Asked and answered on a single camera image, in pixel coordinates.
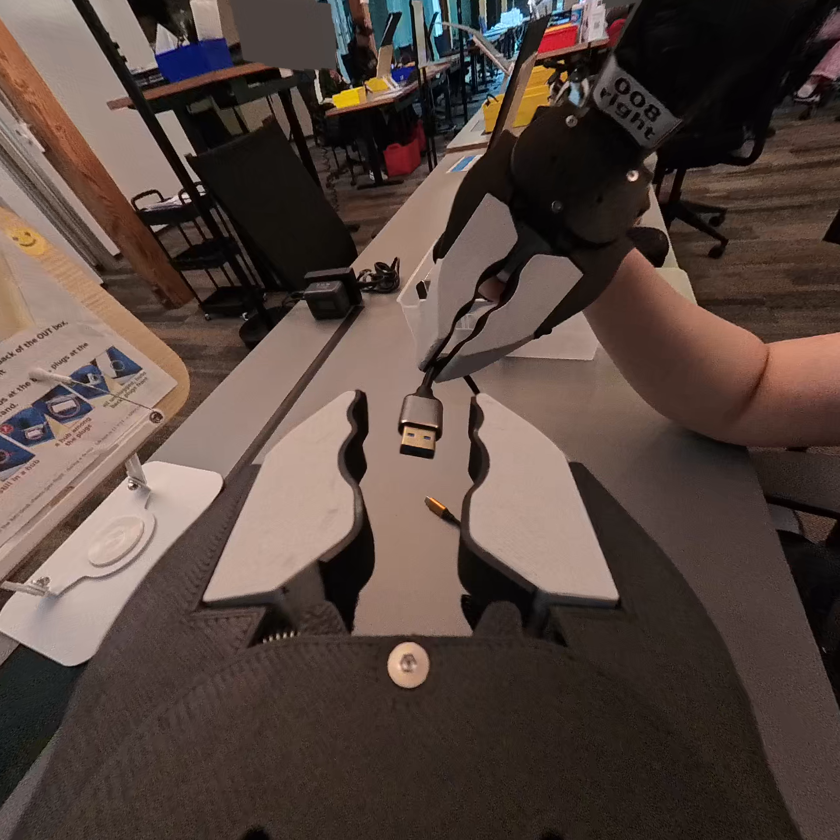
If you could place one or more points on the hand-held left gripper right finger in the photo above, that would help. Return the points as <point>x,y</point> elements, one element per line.
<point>538,512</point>

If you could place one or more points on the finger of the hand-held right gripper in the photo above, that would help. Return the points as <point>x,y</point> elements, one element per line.
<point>525,315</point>
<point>469,262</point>

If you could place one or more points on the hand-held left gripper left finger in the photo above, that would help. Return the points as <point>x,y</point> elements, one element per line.
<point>295,512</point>

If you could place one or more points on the clear plastic bin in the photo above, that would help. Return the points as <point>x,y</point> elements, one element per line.
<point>564,338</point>

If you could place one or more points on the person's right forearm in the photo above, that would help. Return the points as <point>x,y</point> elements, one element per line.
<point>709,367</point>

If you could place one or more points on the person's right hand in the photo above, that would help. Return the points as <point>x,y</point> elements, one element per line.
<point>491,287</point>

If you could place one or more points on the yellow storage bin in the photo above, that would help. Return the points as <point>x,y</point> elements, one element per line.
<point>348,98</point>
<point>525,105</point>

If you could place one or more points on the blue paper label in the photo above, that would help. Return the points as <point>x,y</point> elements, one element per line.
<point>467,164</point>

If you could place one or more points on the red storage bin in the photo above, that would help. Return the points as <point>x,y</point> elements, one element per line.
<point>403,157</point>
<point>561,38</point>

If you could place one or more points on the white stand base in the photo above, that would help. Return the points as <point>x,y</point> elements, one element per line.
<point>170,499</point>

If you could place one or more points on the black power adapter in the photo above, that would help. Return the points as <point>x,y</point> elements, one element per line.
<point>331,295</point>

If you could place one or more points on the wooden display board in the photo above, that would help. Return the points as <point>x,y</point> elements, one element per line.
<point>178,394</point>

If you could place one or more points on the black office chair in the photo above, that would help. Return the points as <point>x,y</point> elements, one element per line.
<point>735,79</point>

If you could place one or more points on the black standing panel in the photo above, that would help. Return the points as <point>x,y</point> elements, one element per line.
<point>275,203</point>

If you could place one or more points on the printed instruction sheet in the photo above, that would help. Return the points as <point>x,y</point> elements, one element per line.
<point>72,367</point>

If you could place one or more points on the black utility cart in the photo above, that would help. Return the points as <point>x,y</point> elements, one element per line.
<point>197,249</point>

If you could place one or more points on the wooden top desk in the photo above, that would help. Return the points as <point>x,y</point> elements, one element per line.
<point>203,82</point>

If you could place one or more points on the blue storage bin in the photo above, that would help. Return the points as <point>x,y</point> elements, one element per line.
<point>193,59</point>

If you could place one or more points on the yellow smiley sticker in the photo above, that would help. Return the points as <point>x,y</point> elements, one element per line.
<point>25,237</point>

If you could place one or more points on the wooden beam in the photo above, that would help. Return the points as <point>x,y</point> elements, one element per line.
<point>79,164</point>

